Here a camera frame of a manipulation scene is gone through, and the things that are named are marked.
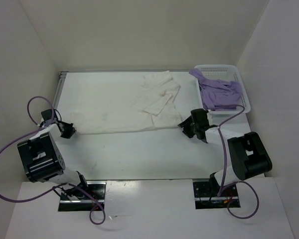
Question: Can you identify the white t shirt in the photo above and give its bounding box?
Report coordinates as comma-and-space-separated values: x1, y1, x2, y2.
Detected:
70, 71, 182, 134

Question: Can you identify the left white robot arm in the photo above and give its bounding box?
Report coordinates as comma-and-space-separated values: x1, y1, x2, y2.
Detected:
17, 110, 90, 199

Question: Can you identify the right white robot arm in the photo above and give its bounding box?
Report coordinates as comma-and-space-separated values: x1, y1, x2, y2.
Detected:
178, 109, 273, 196

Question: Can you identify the purple t shirt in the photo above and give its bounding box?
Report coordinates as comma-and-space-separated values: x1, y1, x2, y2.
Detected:
189, 68, 243, 111

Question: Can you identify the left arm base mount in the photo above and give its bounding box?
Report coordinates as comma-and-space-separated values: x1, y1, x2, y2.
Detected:
58, 181, 107, 212

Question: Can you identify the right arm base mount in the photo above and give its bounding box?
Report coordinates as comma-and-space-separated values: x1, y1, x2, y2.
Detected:
192, 179, 241, 210

